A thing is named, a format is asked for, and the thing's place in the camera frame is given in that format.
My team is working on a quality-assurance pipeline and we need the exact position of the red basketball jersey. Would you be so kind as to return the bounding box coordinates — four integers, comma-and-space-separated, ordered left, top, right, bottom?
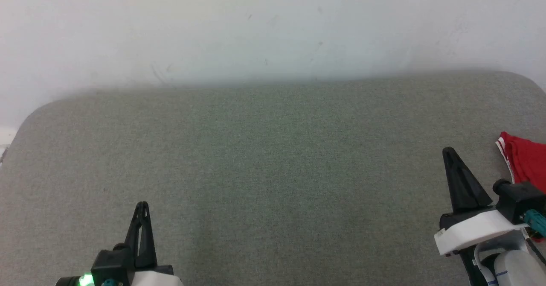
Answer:
495, 131, 546, 243

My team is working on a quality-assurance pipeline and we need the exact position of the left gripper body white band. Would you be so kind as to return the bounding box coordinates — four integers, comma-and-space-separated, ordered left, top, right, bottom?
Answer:
55, 266, 185, 286

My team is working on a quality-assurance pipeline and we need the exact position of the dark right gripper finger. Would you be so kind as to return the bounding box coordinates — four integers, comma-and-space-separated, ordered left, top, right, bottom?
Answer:
442, 147, 494, 214

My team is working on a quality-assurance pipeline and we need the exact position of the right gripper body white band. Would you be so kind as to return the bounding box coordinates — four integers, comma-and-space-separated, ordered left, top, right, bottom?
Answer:
434, 209, 530, 257

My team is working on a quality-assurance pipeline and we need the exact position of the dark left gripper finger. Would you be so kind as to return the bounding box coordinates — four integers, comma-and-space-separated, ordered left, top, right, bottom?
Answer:
135, 201, 158, 270
124, 202, 143, 257

